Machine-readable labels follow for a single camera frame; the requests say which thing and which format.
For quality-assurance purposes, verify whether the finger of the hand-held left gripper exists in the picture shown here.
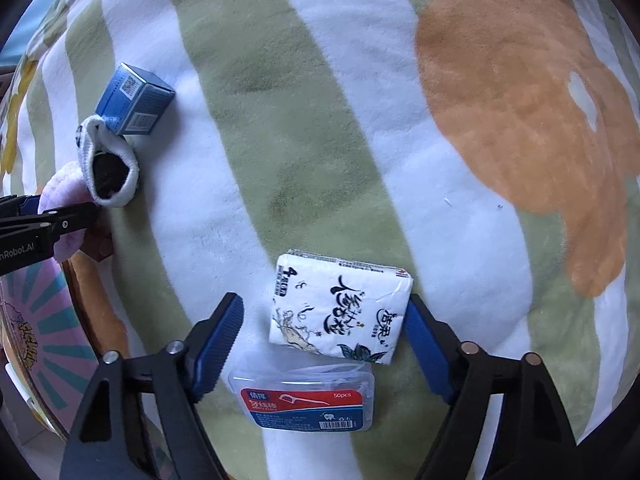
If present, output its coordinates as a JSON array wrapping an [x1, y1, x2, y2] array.
[[0, 202, 101, 239]]

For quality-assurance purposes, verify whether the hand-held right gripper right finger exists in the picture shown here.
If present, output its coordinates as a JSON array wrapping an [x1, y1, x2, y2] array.
[[403, 296, 587, 480]]

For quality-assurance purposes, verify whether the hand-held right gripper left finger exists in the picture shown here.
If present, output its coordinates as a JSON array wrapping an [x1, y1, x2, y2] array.
[[59, 293, 245, 480]]

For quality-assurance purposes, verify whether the pink fluffy sock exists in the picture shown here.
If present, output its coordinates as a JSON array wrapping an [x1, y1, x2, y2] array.
[[39, 162, 103, 261]]

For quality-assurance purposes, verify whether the white sock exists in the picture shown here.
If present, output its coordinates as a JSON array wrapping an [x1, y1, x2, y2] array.
[[75, 115, 141, 208]]

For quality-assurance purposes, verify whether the white tissue pack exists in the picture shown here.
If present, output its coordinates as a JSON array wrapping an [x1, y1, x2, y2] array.
[[268, 248, 414, 366]]

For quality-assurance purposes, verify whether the clear dental floss box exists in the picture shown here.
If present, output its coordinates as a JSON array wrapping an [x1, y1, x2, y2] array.
[[228, 351, 376, 432]]

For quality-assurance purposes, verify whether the blue cardboard box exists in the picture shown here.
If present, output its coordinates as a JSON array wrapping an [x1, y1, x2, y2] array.
[[95, 63, 176, 136]]

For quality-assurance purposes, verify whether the pink sunburst printed box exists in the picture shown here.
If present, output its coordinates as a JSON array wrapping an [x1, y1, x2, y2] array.
[[0, 258, 101, 441]]

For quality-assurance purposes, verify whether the striped flower blanket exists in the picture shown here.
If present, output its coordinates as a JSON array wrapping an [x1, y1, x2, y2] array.
[[0, 0, 640, 480]]

